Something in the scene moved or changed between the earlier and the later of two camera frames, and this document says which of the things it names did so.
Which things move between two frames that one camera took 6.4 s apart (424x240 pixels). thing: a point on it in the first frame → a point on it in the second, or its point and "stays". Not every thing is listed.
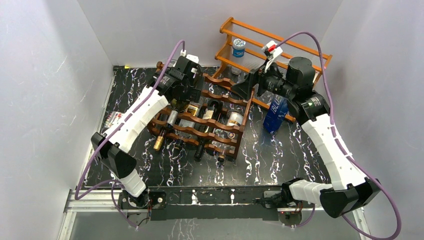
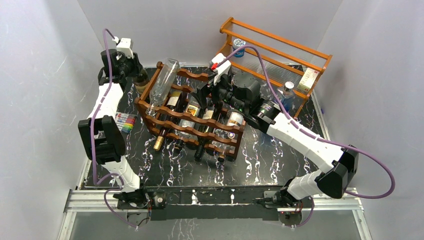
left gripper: x=193 y=94 → x=137 y=67
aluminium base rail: x=109 y=201 stays
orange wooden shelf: x=246 y=50 stays
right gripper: x=244 y=88 → x=203 y=92
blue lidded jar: x=238 y=47 stays
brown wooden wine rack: x=217 y=121 stays
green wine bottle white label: x=172 y=118 → x=141 y=81
